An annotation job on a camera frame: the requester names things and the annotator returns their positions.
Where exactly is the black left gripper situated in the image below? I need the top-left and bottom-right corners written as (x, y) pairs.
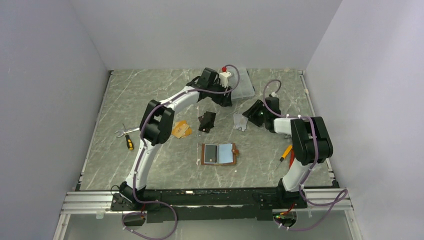
top-left (208, 80), bottom-right (233, 108)

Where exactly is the brown leather card holder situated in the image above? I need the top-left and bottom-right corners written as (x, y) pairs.
top-left (200, 143), bottom-right (240, 166)

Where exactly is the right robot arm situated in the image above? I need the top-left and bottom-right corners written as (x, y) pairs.
top-left (242, 96), bottom-right (334, 208)

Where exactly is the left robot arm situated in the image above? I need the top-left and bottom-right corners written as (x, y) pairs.
top-left (119, 67), bottom-right (236, 210)

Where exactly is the black card stack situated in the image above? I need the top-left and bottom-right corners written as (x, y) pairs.
top-left (198, 111), bottom-right (216, 133)

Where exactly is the gold card stack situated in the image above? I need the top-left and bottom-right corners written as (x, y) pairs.
top-left (171, 120), bottom-right (193, 139)

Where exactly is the clear plastic screw box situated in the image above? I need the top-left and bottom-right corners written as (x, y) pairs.
top-left (231, 67), bottom-right (255, 101)

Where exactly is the yellow black screwdriver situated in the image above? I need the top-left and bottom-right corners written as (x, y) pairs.
top-left (124, 133), bottom-right (134, 151)

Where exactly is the silver open-end wrench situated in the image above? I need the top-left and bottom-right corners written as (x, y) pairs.
top-left (114, 127), bottom-right (140, 138)

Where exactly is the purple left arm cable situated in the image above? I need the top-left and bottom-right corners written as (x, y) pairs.
top-left (121, 64), bottom-right (241, 240)

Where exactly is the orange handled tool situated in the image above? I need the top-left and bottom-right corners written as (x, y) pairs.
top-left (279, 145), bottom-right (295, 168)

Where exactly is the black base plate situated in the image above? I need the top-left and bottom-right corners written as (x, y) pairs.
top-left (110, 186), bottom-right (307, 223)

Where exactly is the aluminium frame rail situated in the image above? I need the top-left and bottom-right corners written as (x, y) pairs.
top-left (53, 188), bottom-right (363, 240)

